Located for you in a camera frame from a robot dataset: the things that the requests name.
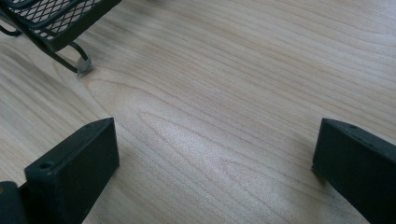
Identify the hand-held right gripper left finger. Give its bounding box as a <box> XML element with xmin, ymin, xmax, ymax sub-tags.
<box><xmin>23</xmin><ymin>117</ymin><xmax>120</xmax><ymax>224</ymax></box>

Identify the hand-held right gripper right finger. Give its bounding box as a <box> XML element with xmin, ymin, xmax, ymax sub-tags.
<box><xmin>311</xmin><ymin>118</ymin><xmax>396</xmax><ymax>224</ymax></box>

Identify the black wire rack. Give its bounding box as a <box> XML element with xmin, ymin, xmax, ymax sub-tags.
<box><xmin>0</xmin><ymin>0</ymin><xmax>123</xmax><ymax>78</ymax></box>

